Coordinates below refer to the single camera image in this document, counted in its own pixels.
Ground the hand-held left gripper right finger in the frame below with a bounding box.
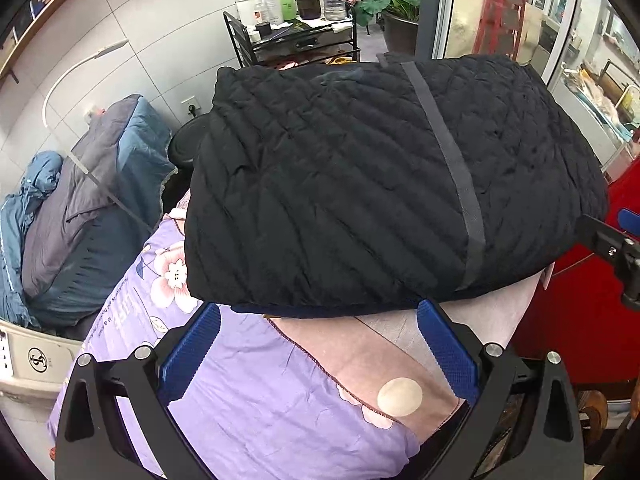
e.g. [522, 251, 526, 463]
[416, 299, 586, 480]

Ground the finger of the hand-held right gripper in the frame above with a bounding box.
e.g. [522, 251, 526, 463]
[575, 207, 640, 307]

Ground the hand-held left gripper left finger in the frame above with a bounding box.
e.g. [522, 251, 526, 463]
[54, 304, 222, 480]

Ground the black quilted jacket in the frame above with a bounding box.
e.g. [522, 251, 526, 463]
[182, 54, 610, 320]

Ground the plain red cloth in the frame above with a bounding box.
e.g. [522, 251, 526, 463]
[510, 170, 640, 387]

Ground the purple floral blanket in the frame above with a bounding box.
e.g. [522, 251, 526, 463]
[47, 200, 557, 480]

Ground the glass display counter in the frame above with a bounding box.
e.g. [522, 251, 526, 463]
[559, 57, 640, 171]

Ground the white plastic basket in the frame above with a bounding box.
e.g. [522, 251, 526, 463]
[0, 317, 87, 402]

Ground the blue grey padded jacket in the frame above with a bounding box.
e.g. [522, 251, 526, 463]
[21, 94, 179, 332]

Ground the black round stool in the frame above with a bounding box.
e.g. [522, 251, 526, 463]
[167, 114, 215, 172]

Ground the light blue jacket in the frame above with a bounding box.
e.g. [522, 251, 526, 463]
[0, 151, 65, 330]

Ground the red ladder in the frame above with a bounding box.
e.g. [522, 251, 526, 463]
[472, 0, 529, 64]

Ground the white gooseneck lamp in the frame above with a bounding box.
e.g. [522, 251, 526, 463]
[42, 39, 130, 134]

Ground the black metal cart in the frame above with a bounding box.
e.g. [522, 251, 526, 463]
[223, 10, 362, 69]

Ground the potted green plant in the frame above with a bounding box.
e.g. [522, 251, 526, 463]
[352, 0, 422, 55]

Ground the white plastic jug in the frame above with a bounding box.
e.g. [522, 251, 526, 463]
[233, 0, 264, 31]

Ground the wooden wall shelf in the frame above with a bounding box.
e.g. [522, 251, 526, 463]
[0, 0, 117, 82]

